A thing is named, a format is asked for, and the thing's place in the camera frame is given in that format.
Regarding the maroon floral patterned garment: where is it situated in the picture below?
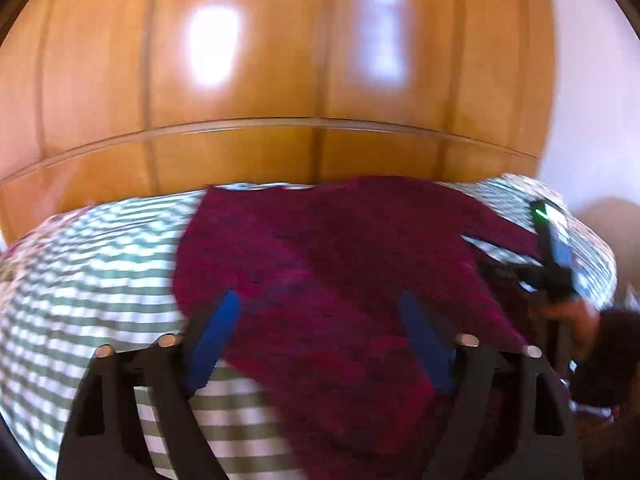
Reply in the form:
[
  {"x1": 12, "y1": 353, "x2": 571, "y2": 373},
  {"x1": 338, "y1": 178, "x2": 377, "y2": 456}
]
[{"x1": 172, "y1": 177, "x2": 539, "y2": 479}]

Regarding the person's right hand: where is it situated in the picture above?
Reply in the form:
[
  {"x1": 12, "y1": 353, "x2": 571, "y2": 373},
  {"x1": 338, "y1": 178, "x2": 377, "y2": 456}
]
[{"x1": 540, "y1": 297, "x2": 601, "y2": 362}]

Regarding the green white checked bedsheet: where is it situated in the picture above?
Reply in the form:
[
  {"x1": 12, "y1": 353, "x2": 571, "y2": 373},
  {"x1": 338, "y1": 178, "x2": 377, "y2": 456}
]
[{"x1": 1, "y1": 174, "x2": 617, "y2": 479}]

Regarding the glossy wooden wardrobe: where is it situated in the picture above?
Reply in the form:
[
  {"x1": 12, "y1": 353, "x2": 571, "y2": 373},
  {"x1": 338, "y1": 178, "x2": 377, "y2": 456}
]
[{"x1": 1, "y1": 0, "x2": 555, "y2": 240}]

